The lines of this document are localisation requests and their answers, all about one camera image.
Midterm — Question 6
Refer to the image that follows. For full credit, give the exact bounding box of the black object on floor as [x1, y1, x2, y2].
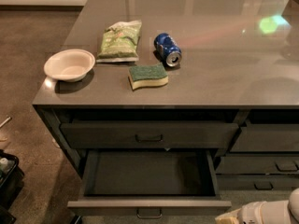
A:
[70, 216, 82, 224]

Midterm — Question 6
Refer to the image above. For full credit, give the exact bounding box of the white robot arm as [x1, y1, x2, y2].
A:
[215, 189, 299, 224]

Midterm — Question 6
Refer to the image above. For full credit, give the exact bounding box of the white bowl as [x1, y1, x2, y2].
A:
[44, 49, 95, 82]

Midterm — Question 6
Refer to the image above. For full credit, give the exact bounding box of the green chip bag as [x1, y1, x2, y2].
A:
[96, 20, 142, 63]

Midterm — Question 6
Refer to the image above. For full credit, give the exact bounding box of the green yellow sponge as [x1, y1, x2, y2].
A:
[128, 63, 168, 91]

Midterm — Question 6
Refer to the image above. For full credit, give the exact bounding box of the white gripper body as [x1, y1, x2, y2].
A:
[237, 201, 292, 224]

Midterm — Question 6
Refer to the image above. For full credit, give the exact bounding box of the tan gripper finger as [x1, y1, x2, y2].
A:
[215, 209, 240, 224]

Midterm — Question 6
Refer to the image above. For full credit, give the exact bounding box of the grey counter cabinet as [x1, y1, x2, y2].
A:
[32, 0, 299, 194]

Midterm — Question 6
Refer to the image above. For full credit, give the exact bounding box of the blue soda can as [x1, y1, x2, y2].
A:
[154, 33, 182, 67]

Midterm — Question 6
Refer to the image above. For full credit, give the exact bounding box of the black bin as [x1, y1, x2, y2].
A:
[0, 150, 24, 224]

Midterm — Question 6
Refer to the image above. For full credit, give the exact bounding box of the metal rod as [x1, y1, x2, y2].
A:
[0, 117, 12, 129]

